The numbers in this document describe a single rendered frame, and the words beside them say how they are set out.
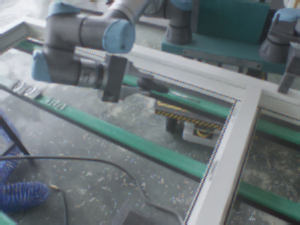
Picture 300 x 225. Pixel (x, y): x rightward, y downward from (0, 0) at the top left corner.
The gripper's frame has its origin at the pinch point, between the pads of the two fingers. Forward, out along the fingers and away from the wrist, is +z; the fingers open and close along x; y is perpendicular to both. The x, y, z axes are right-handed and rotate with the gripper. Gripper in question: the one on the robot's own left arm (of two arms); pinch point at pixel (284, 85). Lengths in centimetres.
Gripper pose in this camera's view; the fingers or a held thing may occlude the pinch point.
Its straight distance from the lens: 74.7
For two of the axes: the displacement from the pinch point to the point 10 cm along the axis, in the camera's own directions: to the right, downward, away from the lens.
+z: 0.3, 6.7, 7.4
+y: 8.8, 3.4, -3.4
